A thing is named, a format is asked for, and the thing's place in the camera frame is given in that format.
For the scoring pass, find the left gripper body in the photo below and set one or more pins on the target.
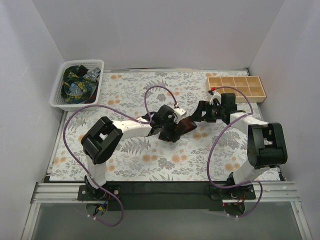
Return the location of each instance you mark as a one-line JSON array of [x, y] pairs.
[[169, 127]]

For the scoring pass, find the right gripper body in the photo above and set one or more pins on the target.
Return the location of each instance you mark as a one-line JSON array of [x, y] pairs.
[[205, 113]]

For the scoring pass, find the dark red patterned tie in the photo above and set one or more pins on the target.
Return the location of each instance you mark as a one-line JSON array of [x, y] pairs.
[[185, 126]]

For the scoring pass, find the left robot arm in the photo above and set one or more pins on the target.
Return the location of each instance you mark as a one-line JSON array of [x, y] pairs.
[[100, 142]]

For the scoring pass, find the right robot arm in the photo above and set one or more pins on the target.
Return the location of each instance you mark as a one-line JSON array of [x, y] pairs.
[[266, 146]]

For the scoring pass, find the floral table mat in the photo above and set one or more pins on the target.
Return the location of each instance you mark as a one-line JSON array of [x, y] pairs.
[[204, 153]]

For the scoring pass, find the wooden compartment box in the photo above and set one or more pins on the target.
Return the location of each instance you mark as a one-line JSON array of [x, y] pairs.
[[251, 86]]

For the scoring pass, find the silver blue patterned tie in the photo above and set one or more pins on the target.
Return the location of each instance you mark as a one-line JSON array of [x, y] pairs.
[[91, 81]]

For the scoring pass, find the white plastic basket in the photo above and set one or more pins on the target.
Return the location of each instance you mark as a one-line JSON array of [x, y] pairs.
[[56, 99]]

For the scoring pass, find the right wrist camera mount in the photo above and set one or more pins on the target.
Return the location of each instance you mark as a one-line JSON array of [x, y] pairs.
[[215, 97]]

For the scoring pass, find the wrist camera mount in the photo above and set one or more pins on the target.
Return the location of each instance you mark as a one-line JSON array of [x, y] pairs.
[[179, 114], [215, 97]]

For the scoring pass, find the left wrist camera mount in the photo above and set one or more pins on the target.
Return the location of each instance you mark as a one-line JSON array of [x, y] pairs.
[[179, 114]]

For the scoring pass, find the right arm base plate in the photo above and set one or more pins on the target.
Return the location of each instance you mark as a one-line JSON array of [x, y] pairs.
[[237, 193]]

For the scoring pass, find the aluminium frame rail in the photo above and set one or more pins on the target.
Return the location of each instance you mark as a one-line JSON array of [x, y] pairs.
[[164, 195]]

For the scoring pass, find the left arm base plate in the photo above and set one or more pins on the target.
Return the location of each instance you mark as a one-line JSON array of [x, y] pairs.
[[87, 193]]

